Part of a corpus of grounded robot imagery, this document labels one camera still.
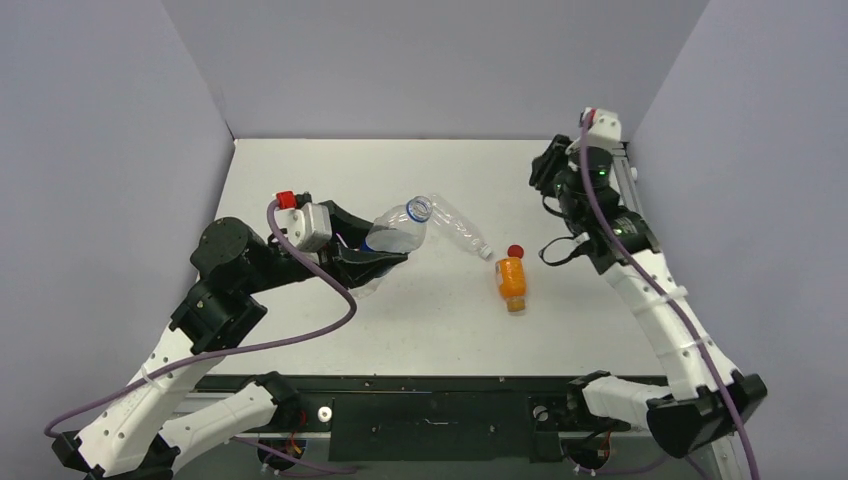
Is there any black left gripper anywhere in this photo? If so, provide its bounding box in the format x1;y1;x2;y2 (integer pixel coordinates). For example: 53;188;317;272
240;204;408;295

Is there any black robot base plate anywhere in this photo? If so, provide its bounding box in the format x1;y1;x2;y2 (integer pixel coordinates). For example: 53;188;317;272
192;374;631;465

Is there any orange juice bottle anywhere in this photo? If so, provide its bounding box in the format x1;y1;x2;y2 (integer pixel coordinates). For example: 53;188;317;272
495;257;527;313

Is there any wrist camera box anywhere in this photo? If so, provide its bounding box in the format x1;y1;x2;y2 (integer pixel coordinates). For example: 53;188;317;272
580;107;623;152
276;203;334;253

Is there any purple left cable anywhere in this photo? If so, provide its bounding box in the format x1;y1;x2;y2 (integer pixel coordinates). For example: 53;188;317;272
42;192;359;475

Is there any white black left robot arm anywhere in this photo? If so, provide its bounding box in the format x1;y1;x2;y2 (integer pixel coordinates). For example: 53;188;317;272
45;191;406;479

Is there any Pepsi bottle blue label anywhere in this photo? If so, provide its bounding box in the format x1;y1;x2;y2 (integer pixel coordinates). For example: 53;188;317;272
347;195;435;299

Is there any red bottle cap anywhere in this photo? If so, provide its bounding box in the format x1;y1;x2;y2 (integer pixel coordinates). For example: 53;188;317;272
507;244;525;259

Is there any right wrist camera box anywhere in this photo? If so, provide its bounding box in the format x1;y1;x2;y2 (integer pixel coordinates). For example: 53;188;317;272
580;107;623;152

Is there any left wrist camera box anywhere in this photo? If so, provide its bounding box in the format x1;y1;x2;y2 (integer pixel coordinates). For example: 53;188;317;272
276;203;334;253

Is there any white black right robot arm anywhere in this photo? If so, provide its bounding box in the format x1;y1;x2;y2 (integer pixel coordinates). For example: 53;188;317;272
529;135;768;458

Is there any clear crushed plastic bottle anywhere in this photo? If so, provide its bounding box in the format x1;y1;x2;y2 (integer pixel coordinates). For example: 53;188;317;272
428;193;493;261

